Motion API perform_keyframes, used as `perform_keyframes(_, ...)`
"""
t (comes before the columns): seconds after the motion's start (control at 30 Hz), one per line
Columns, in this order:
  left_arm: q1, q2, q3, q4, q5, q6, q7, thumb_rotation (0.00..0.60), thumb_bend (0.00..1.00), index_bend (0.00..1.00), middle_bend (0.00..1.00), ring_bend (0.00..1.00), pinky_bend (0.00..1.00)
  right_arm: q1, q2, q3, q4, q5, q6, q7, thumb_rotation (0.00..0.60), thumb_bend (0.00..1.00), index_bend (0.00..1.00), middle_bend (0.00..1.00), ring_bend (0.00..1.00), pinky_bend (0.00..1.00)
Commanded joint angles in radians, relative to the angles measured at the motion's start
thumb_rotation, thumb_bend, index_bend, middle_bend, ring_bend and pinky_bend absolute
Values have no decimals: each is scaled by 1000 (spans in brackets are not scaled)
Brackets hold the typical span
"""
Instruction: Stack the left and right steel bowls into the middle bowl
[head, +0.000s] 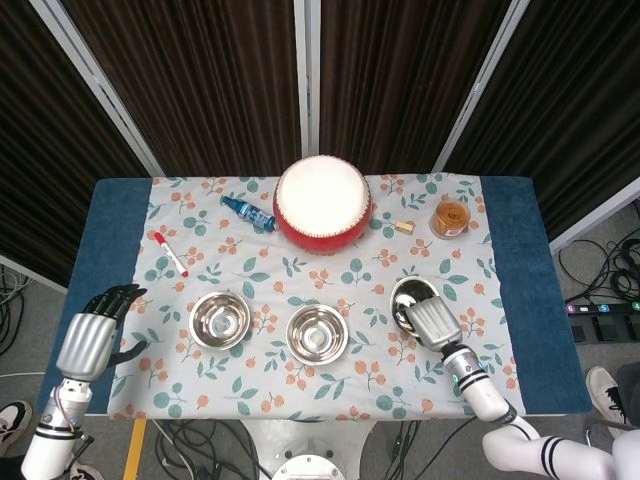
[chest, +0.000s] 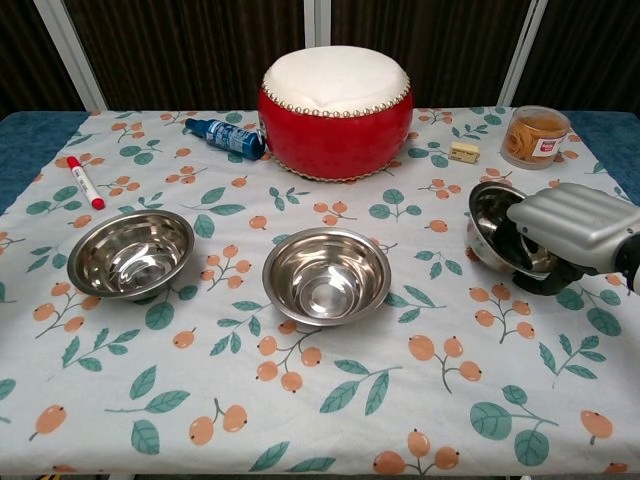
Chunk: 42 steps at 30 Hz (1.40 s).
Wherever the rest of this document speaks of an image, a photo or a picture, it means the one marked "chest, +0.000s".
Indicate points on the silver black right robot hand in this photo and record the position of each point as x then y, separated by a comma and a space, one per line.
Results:
570, 220

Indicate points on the stainless steel bowl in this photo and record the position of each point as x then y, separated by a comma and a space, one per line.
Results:
325, 280
130, 250
487, 210

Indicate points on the clear jar of rubber bands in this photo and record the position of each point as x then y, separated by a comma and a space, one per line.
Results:
535, 140

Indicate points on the small cork piece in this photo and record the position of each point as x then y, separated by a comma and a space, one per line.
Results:
464, 151

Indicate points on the dark brown partition panel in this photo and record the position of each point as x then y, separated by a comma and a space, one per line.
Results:
200, 50
425, 40
20, 50
590, 50

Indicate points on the red drum with white skin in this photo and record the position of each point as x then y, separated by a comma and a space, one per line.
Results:
335, 140

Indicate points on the floral fruit print tablecloth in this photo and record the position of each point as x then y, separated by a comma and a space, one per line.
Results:
320, 400

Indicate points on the blue spray bottle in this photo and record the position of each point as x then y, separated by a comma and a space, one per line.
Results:
230, 137

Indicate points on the red and white marker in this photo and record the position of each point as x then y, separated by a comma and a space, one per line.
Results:
85, 182

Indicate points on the blue table cover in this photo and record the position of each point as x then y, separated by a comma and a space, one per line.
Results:
30, 145

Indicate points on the white partition frame post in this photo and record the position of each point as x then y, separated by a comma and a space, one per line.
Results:
525, 45
70, 50
316, 25

